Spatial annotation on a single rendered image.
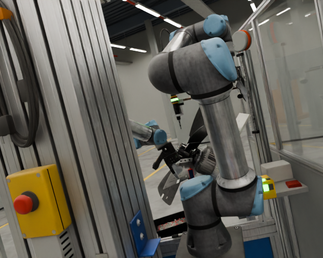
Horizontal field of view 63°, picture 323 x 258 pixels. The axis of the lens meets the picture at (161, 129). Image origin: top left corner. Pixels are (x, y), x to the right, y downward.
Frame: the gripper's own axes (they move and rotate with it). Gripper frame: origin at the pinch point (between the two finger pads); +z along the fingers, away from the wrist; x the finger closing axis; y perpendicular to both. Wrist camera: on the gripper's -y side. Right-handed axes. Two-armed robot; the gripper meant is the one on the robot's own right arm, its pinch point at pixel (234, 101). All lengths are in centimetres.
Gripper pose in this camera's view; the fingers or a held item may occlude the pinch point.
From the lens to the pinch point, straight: 117.4
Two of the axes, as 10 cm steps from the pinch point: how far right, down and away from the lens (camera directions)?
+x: 9.7, -2.2, -0.7
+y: -0.5, 0.9, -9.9
